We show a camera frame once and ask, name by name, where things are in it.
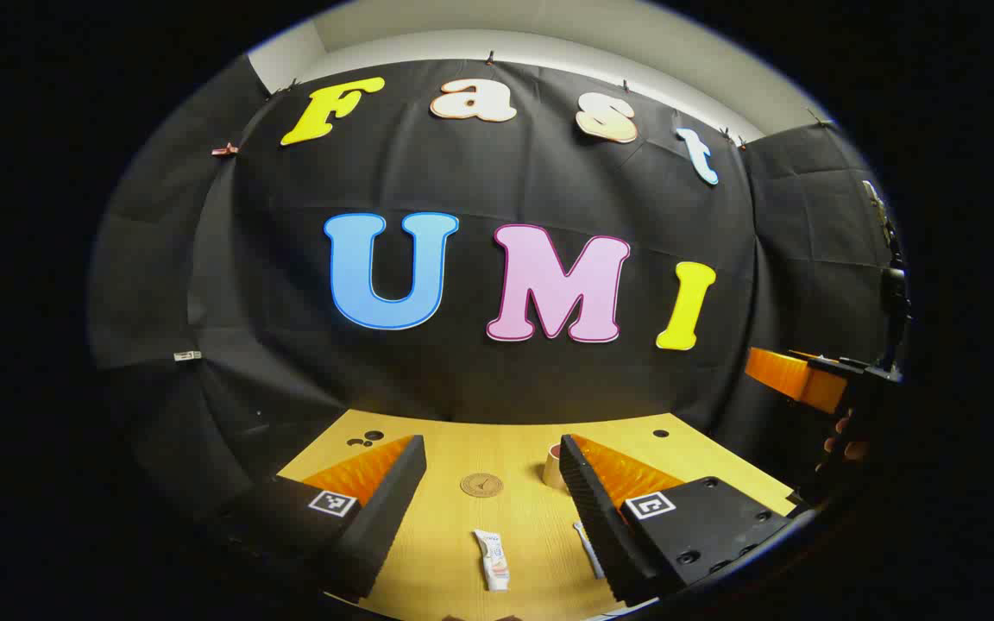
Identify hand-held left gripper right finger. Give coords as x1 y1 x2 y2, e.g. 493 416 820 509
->
557 434 796 607

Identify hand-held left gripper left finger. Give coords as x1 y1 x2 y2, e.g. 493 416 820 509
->
208 434 428 605

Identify white toothbrush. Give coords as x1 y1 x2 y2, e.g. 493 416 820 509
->
573 521 606 580

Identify beige cup with handle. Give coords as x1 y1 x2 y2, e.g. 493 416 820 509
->
543 442 570 491

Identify white toothpaste tube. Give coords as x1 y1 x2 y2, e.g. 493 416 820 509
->
474 529 512 593

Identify wooden desktop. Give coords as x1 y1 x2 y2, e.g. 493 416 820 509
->
277 410 800 621

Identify black backdrop cloth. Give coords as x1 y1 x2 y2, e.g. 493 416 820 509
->
87 56 895 527

